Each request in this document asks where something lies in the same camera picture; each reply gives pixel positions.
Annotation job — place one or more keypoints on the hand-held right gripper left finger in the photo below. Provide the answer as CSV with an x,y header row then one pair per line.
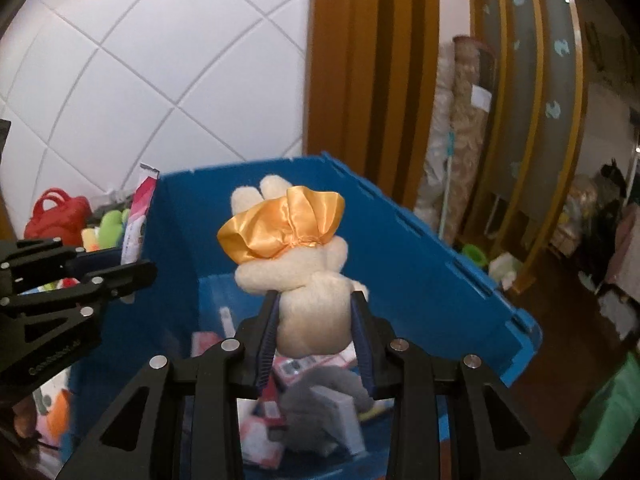
x,y
265,340

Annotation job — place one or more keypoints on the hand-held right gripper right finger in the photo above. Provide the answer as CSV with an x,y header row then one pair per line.
x,y
361,340

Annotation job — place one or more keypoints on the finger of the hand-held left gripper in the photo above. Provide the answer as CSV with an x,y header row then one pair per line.
x,y
130,275
100,260

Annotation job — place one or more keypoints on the pink white packet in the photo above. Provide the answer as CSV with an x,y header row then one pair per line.
x,y
137,220

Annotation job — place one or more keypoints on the cream plush with orange hat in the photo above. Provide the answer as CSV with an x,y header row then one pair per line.
x,y
310,305

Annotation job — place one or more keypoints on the blue plastic storage bin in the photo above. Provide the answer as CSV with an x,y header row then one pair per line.
x,y
425,270

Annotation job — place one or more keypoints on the yellow plush toy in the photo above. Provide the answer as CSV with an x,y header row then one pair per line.
x,y
90,237

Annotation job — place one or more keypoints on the green plush toy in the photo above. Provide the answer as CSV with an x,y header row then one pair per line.
x,y
112,227

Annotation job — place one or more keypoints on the white tube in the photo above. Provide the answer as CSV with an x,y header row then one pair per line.
x,y
228,322

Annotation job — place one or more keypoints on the pink white box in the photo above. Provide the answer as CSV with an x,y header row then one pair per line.
x,y
210,345
300,367
260,440

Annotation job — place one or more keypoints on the orange plush toy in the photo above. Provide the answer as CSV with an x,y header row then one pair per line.
x,y
62,415

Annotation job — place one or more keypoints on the red handbag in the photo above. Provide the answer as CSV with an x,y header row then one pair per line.
x,y
57,217

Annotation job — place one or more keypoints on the grey plush toy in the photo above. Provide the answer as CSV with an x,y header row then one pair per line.
x,y
305,395

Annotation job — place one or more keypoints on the small yellow toy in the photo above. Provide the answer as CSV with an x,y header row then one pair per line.
x,y
372,410

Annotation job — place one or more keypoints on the white flat box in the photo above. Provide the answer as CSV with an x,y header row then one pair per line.
x,y
345,420

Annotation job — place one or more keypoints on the green plastic cup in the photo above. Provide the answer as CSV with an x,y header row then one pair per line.
x,y
474,255

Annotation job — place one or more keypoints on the white plastic bag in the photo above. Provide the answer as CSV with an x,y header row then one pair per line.
x,y
502,270

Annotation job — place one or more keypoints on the white lace rolled carpet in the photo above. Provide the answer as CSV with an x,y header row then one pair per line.
x,y
435,160

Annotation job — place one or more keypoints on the brown patterned rolled carpet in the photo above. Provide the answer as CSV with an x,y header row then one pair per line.
x,y
470,150

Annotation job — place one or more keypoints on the white cloth bundle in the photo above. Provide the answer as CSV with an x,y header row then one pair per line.
x,y
616,312

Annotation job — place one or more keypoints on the wooden framed glass door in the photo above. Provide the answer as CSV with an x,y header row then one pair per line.
x,y
530,110

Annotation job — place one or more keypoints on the wooden door frame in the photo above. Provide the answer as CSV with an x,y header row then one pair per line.
x,y
365,60

